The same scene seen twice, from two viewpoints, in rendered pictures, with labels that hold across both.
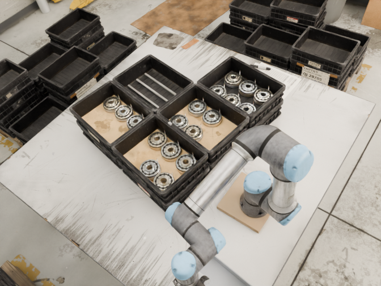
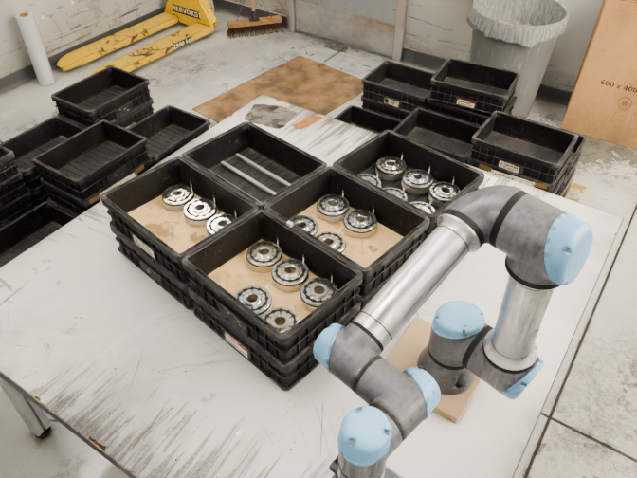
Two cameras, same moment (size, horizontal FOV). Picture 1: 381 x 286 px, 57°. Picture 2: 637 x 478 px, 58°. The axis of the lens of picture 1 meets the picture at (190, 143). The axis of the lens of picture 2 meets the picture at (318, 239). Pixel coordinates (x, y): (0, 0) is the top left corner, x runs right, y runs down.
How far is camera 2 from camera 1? 0.36 m
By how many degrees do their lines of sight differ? 12
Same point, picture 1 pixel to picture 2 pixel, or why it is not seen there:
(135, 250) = (220, 457)
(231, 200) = (400, 363)
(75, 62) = (101, 148)
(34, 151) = (22, 277)
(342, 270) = not seen: outside the picture
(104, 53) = (152, 140)
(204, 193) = (393, 303)
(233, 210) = not seen: hidden behind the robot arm
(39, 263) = not seen: outside the picture
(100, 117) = (154, 217)
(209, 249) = (413, 406)
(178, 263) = (356, 428)
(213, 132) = (363, 247)
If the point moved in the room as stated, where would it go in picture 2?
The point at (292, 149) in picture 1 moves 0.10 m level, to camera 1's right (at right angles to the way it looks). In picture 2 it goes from (560, 218) to (614, 211)
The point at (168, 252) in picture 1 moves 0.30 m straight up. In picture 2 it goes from (285, 459) to (280, 387)
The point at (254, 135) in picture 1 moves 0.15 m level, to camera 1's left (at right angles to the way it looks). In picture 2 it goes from (484, 199) to (404, 209)
